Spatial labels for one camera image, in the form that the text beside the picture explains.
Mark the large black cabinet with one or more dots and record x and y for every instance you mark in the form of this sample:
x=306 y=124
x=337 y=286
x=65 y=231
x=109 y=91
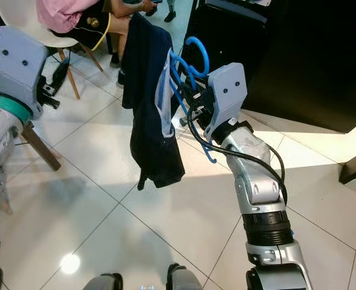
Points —
x=311 y=60

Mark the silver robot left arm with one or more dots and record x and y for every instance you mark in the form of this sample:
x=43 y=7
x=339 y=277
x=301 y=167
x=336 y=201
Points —
x=0 y=157

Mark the white chair wooden legs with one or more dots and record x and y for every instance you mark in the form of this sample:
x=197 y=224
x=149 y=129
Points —
x=21 y=12

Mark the grey robot right leg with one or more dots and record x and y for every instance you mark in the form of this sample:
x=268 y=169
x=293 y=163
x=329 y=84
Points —
x=184 y=279

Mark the navy shirt with white trim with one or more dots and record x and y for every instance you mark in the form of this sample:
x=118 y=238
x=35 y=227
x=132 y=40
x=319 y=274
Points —
x=151 y=90

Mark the grey robot left leg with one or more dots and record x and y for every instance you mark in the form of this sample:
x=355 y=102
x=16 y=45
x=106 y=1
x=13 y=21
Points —
x=102 y=283

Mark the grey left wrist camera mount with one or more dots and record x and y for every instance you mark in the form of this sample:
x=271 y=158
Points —
x=15 y=63

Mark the grey robot leg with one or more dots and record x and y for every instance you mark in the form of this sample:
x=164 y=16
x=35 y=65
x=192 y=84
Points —
x=184 y=279
x=102 y=283

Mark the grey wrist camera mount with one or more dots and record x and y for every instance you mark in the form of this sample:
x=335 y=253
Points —
x=15 y=63
x=229 y=90

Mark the blue plastic clothes hanger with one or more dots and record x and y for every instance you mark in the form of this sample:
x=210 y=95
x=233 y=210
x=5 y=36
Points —
x=206 y=57

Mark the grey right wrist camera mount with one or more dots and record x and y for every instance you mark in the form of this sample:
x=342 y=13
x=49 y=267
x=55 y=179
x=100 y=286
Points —
x=229 y=90

